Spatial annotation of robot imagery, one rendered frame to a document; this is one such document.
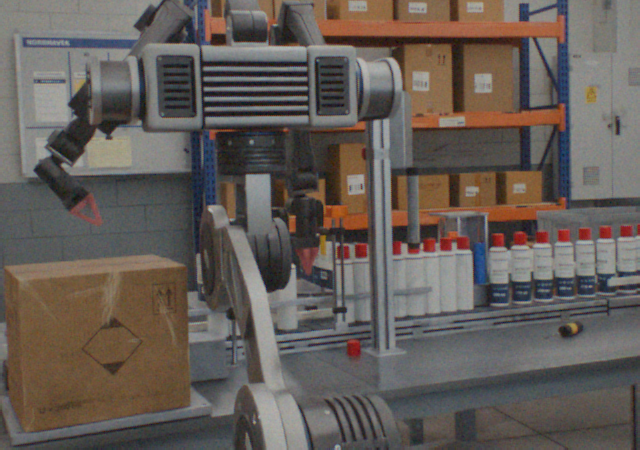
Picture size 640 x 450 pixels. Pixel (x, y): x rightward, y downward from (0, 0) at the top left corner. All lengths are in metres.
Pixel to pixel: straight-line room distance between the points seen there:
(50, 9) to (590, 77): 4.23
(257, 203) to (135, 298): 0.29
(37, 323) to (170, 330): 0.24
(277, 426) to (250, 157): 0.60
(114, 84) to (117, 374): 0.53
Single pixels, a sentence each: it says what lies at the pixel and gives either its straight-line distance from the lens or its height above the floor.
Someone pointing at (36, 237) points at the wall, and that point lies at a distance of 6.66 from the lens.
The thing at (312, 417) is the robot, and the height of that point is 0.96.
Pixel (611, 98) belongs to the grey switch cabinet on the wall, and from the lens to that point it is 7.69.
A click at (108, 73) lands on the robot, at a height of 1.47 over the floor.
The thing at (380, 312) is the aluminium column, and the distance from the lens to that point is 2.17.
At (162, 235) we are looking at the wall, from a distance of 6.71.
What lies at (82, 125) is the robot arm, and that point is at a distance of 2.19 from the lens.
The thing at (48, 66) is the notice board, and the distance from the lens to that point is 6.55.
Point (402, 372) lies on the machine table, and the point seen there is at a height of 0.83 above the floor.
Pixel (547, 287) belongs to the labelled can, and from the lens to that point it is 2.61.
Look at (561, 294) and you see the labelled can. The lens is 2.66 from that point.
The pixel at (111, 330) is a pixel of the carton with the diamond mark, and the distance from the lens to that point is 1.67.
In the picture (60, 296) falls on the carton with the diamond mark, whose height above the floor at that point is 1.08.
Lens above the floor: 1.32
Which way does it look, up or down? 3 degrees down
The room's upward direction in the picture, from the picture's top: 2 degrees counter-clockwise
